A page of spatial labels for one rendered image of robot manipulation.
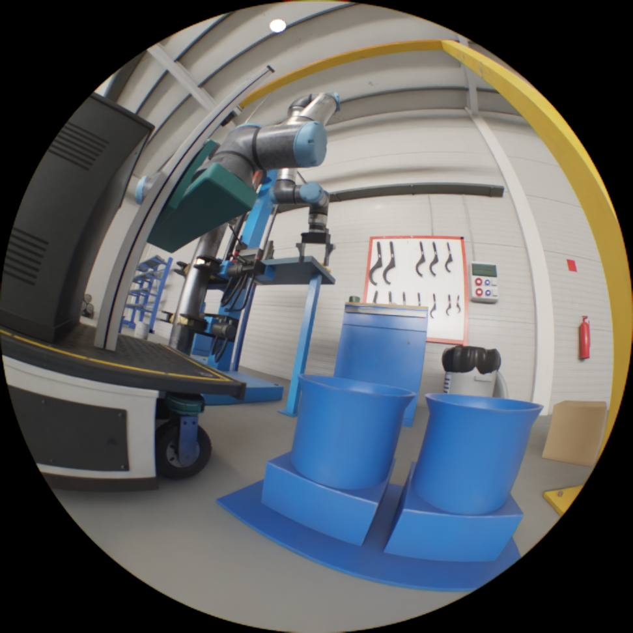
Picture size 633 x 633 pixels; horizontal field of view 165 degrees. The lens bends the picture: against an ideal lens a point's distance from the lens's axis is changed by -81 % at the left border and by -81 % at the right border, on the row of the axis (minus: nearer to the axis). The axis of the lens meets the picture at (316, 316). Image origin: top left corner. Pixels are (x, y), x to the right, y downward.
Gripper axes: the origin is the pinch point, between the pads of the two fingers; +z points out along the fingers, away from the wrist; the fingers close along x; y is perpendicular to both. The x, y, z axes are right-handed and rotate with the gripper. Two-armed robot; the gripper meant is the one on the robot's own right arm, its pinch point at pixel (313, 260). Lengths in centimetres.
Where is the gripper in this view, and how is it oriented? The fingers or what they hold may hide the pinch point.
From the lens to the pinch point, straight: 104.2
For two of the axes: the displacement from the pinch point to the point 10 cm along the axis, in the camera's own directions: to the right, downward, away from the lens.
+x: 8.7, 1.9, -4.5
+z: -1.0, 9.7, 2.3
